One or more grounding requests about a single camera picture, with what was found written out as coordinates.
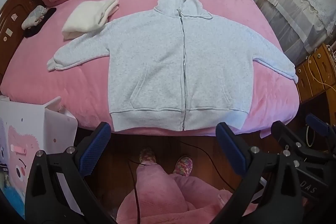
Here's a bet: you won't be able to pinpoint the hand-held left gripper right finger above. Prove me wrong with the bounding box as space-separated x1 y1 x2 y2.
215 122 313 224

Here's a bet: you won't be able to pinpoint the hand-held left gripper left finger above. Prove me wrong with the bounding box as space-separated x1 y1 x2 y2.
25 122 116 224

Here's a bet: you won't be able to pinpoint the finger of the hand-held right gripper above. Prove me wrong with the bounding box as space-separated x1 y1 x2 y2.
306 113 336 156
271 121 336 203

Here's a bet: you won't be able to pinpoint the light grey zip hoodie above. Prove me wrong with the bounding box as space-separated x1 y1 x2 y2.
47 0 298 132

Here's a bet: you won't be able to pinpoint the colourful knitted slipper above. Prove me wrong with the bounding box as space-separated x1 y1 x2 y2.
173 156 193 177
139 147 158 164

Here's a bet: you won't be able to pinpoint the wooden drawer cabinet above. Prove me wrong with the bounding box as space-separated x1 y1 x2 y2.
295 43 336 104

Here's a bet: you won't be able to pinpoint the white cartoon storage box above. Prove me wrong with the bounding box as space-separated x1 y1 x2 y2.
0 95 78 216

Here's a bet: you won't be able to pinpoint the person's pink fleece pants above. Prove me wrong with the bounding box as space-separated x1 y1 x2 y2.
117 161 263 224

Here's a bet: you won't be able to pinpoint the cream folded garment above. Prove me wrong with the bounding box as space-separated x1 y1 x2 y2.
62 0 119 39

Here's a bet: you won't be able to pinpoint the black cloth item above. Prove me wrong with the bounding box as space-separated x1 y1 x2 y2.
23 7 57 38

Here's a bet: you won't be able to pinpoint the grey floral pouch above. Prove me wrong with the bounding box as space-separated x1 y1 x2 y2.
21 5 48 30

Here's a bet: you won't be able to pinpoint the brown wooden headboard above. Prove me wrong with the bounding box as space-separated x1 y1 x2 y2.
0 0 40 77

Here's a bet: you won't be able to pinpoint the white cable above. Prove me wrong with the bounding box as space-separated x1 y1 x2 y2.
306 47 336 90

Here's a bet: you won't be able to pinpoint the black cable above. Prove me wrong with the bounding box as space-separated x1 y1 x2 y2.
127 158 140 224

